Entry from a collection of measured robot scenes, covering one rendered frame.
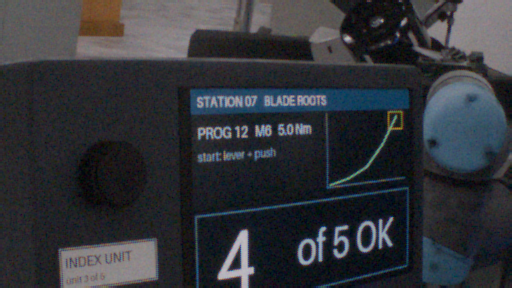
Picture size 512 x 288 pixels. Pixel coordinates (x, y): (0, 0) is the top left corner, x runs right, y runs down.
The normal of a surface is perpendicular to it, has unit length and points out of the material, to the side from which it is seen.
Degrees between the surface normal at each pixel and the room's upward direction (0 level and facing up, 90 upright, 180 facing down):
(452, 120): 90
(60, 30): 90
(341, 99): 75
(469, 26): 50
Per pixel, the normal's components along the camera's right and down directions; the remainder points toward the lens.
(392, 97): 0.62, 0.01
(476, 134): -0.27, 0.18
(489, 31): -0.51, -0.59
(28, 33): 0.56, 0.27
